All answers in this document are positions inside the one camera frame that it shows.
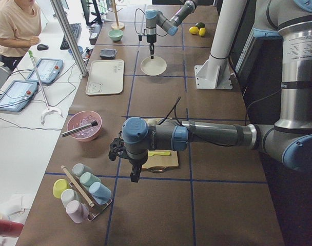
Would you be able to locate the wooden mug tree stand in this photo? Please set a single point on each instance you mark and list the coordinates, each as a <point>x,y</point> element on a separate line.
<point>117,25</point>

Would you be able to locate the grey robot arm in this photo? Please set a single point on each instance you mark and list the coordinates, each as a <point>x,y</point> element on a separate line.
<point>154,18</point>
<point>289,140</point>

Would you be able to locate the lilac plastic cup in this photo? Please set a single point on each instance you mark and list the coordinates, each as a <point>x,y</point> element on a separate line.
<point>77,211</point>

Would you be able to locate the white wire cup rack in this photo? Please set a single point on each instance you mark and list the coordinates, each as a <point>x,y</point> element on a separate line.
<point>97,209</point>

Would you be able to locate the grey-blue plastic cup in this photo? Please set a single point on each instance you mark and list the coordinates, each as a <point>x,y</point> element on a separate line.
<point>79,169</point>

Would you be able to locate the person in beige shirt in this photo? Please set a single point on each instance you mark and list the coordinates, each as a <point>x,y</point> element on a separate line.
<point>20,27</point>

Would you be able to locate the metal reacher grabber tool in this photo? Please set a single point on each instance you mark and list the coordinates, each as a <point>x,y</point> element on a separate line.
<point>34,76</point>

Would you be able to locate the white plastic cup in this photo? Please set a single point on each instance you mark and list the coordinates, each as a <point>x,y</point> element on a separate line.
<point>69,195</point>

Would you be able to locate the black computer mouse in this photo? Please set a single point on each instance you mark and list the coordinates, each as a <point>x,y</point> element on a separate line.
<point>42,47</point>

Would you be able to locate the pink bowl with ice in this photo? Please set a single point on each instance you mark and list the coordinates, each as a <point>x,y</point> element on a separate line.
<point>82,118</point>

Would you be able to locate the teach pendant tablet near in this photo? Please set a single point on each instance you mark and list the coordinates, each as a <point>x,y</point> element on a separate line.
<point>18,95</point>

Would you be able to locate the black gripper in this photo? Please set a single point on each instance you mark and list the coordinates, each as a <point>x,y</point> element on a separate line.
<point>136,161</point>
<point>151,39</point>

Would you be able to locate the mint green bowl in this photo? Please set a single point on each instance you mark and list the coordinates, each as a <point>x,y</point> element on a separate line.
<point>115,34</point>

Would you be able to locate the aluminium frame post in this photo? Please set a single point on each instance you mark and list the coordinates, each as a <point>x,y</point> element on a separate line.
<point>63,21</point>

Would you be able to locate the light blue plastic cup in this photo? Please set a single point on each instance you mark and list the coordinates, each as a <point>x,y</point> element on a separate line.
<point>100,193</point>

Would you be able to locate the teach pendant tablet far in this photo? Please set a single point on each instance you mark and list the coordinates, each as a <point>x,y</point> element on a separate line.
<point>49,69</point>

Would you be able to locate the green lime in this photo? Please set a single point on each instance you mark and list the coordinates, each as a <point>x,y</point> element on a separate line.
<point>200,25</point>

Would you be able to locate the bamboo cutting board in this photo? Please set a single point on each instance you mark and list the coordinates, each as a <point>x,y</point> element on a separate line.
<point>159,164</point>

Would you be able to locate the yellow lemon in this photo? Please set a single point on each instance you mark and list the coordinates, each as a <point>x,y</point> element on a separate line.
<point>194,30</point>
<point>202,31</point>

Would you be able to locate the round cream plate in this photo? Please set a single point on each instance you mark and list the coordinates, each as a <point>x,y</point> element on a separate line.
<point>153,67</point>

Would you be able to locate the metal muddler black tip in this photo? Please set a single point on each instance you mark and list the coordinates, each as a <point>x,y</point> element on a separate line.
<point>75,130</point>

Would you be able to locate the cream bear tray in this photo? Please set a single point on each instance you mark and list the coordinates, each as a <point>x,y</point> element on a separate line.
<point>105,77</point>

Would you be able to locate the teach pendant tablet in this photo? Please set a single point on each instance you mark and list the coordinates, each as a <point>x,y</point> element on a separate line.
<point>18,95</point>
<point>49,69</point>

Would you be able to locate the wooden rack handle rod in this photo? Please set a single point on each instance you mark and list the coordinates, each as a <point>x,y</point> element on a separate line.
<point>78,187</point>

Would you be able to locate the yellow plastic cup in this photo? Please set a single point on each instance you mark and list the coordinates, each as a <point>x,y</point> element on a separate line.
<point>59,187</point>

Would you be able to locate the red bottle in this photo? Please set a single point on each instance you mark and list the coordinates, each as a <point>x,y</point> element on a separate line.
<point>10,228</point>

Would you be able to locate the yellow-green plastic knife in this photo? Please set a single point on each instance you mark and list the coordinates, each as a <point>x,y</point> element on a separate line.
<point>155,153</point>

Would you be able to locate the mint green plastic cup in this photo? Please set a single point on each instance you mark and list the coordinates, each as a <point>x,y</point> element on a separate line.
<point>87,179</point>

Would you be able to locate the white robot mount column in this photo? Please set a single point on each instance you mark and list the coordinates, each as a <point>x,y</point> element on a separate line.
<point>215,73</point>

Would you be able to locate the folded grey cloth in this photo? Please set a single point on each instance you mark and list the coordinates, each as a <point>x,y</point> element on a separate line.
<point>108,53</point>

